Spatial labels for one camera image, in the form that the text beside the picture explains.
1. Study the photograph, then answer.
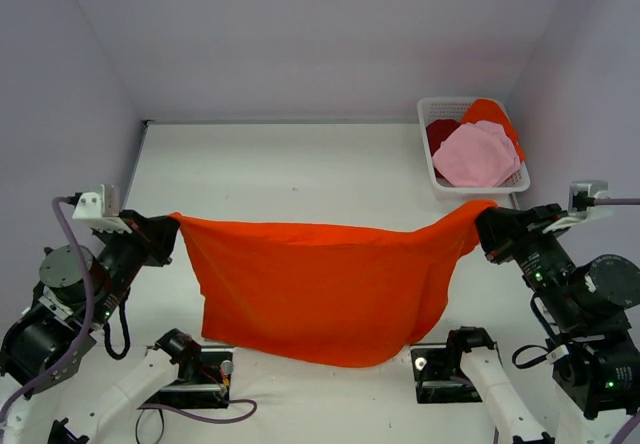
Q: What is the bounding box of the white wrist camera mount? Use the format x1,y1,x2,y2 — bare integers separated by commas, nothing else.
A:
72,184,130,234
544,180,613,233

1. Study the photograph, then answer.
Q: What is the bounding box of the dark red t shirt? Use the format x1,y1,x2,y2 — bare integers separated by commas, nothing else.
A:
425,119,460,156

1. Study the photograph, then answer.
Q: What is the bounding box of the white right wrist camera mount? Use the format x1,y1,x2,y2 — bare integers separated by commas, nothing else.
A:
544,180,613,233

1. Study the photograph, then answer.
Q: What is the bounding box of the pink t shirt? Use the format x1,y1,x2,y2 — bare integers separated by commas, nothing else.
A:
432,120,521,188

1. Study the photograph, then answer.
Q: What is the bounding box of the white plastic basket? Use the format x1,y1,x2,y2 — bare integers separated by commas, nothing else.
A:
417,96,531,200

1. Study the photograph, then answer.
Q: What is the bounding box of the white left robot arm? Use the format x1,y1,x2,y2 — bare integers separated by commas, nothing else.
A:
1,199,202,443

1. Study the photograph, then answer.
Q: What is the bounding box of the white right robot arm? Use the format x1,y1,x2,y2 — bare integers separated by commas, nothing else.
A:
442,204,639,443

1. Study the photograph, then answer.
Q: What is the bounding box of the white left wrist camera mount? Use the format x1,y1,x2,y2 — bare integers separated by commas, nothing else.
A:
72,184,130,234

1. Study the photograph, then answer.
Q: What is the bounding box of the orange t shirt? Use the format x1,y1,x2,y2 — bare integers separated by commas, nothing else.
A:
460,98,526,162
178,200,494,368

